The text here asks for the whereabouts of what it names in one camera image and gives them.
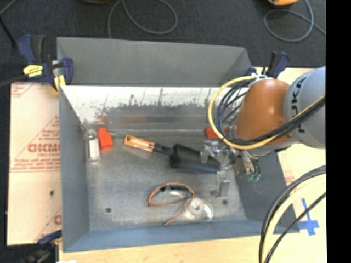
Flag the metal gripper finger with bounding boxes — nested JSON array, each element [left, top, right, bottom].
[[210, 170, 231, 198], [201, 140, 221, 164]]

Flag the orange block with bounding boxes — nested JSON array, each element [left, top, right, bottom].
[[97, 127, 114, 151], [205, 127, 227, 140]]

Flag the orange-framed sunglasses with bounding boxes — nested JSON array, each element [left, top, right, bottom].
[[148, 182, 196, 227]]

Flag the grey metal bin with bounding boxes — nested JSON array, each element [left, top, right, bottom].
[[56, 36, 300, 253]]

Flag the brown cardboard board, red print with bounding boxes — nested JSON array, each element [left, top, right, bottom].
[[5, 81, 63, 246]]

